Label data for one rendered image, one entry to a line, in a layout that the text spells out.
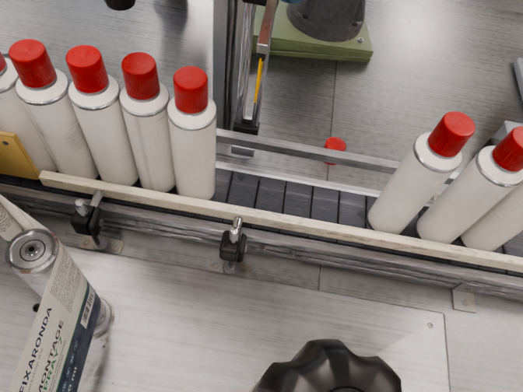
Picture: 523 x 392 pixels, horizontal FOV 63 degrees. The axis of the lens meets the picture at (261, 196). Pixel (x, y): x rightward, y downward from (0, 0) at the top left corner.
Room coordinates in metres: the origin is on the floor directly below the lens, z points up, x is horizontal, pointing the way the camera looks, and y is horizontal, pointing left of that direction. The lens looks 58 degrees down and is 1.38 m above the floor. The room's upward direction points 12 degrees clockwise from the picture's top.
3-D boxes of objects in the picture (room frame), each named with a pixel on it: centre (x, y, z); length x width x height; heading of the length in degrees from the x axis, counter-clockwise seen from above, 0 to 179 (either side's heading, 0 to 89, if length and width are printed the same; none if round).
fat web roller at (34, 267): (0.10, 0.16, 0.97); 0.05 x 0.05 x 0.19
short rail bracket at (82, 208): (0.23, 0.20, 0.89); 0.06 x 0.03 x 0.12; 1
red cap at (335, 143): (0.44, -0.10, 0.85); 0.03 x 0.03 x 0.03
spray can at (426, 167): (0.31, -0.17, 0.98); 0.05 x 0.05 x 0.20
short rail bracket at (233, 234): (0.21, 0.02, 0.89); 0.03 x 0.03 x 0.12; 1
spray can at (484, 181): (0.31, -0.24, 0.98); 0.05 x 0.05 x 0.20
